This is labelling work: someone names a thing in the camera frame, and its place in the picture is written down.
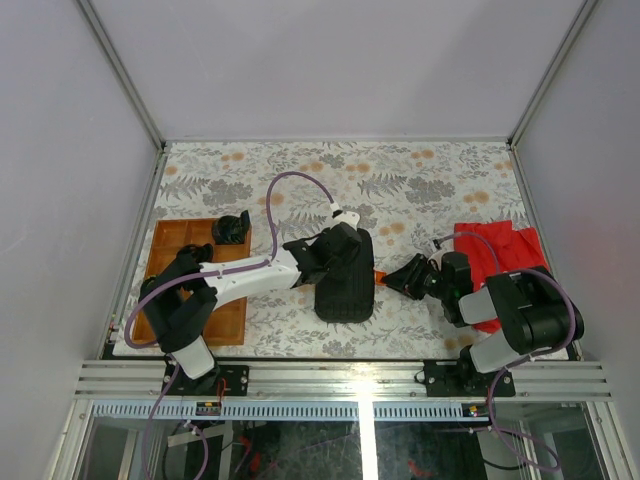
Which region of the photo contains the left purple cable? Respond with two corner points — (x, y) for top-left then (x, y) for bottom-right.
(123, 171), (344, 480)

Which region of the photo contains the black plastic tool case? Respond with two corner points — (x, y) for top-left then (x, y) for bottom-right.
(314, 228), (375, 324)

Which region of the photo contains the wooden compartment tray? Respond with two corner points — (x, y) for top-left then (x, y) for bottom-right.
(144, 218), (252, 347)

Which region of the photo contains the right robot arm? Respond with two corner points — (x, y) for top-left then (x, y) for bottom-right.
(378, 252), (584, 395)

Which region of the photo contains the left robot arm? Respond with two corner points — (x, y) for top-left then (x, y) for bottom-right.
(136, 222), (361, 395)

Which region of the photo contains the aluminium front rail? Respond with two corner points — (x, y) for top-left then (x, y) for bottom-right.
(74, 359), (612, 420)

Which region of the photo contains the red cloth bag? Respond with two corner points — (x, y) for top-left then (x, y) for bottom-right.
(453, 219), (549, 335)

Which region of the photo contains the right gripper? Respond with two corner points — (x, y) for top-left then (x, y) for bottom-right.
(380, 253), (450, 301)

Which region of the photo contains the dark patterned rolled cloth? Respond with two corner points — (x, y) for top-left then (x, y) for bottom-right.
(211, 210), (251, 245)

